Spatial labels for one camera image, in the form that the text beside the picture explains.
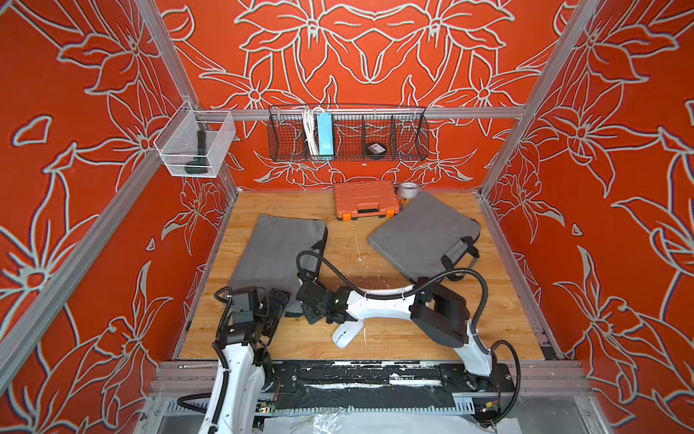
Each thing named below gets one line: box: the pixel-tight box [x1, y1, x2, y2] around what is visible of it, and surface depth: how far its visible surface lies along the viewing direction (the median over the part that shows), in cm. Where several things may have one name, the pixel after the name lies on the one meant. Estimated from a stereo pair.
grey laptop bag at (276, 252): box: [225, 214, 329, 317], surface depth 100 cm
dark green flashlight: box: [184, 129, 208, 175], surface depth 83 cm
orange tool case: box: [333, 180, 401, 221], surface depth 112 cm
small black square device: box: [366, 141, 387, 155], surface depth 97 cm
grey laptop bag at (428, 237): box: [367, 191, 482, 282], surface depth 100 cm
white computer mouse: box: [331, 319, 365, 350], surface depth 81 cm
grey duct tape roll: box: [399, 181, 420, 199], surface depth 120 cm
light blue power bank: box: [317, 113, 335, 156], surface depth 91 cm
